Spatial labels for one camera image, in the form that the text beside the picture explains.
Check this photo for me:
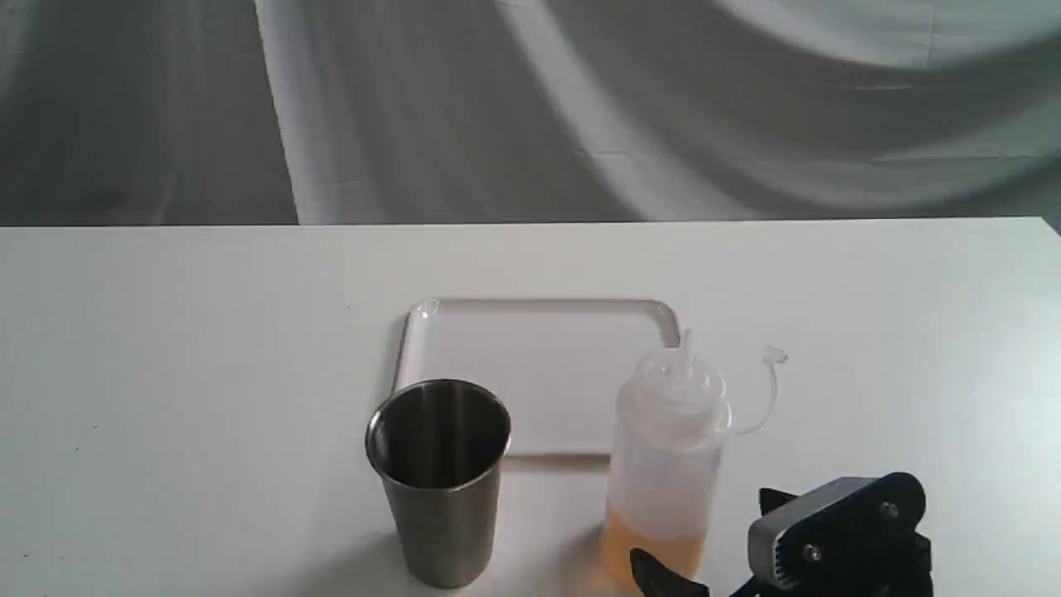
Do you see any translucent squeeze bottle amber liquid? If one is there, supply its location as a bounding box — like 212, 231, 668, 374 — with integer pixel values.
601, 330, 787, 586

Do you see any stainless steel cup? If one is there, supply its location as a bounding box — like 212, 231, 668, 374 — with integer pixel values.
364, 379, 512, 590

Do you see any white plastic tray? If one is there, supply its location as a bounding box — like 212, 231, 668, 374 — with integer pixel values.
393, 298, 680, 458

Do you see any grey fabric backdrop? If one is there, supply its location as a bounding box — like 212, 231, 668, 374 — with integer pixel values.
1, 1, 1059, 227

